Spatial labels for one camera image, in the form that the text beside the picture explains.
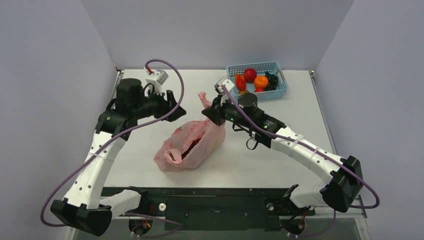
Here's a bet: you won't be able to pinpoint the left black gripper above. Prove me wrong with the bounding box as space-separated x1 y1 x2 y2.
133 86 186 122

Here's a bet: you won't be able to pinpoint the pink plastic bag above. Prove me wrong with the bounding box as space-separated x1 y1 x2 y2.
153 91 227 172

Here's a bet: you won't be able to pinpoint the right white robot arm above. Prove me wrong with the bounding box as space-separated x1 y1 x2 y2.
202 93 363 214

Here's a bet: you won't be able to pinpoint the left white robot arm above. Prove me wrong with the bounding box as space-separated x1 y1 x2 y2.
50 76 186 236

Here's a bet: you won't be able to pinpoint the red fake grapes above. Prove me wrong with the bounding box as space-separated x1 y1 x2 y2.
181 138 201 159

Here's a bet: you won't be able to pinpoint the small orange fake fruit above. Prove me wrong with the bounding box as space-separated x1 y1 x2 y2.
237 90 249 95

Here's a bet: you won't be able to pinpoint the red fake mango slice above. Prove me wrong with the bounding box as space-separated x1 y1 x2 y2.
234 73 247 91

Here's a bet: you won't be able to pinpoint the small red fake fruit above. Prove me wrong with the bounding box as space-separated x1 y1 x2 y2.
254 87 265 93

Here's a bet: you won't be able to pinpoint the red fake apple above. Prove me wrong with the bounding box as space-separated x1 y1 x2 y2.
243 68 257 83

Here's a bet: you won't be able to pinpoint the black fake grapes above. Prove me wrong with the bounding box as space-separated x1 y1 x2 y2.
264 71 279 92

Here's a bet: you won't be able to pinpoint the blue plastic basket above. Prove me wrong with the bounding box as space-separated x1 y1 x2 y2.
226 61 289 101

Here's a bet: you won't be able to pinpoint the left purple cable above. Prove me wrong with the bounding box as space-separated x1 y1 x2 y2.
40 59 185 228

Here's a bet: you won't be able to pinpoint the purple cable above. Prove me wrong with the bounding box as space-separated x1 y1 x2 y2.
40 59 185 228
221 85 381 210

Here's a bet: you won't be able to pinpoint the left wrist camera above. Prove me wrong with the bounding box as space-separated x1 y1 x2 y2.
145 69 169 95

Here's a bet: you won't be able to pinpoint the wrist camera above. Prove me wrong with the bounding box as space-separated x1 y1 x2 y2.
145 69 169 95
214 77 235 106

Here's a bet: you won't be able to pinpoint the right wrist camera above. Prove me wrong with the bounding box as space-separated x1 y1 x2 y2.
214 77 235 106

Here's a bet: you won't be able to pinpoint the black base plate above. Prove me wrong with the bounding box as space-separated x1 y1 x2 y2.
101 186 316 232

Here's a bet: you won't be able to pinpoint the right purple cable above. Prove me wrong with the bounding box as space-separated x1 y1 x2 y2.
221 85 381 210

